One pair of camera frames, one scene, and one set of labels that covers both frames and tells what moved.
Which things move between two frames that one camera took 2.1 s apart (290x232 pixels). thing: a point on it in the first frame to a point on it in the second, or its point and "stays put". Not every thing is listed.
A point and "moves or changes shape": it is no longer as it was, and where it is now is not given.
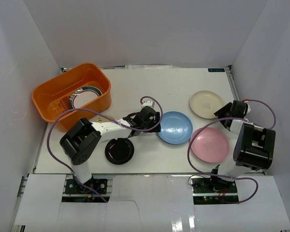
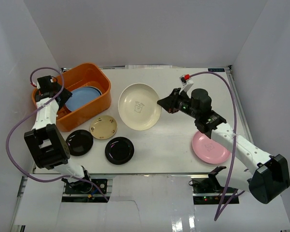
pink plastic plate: x=210 y=145 stays put
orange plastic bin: x=86 y=87 stays put
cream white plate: x=205 y=103 moves or changes shape
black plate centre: x=119 y=151 stays put
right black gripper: x=221 y=112 to x=170 y=103
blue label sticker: x=216 y=70 stays put
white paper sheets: x=148 y=66 stays put
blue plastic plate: x=176 y=127 to x=81 y=95
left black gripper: x=156 y=122 to x=65 y=95
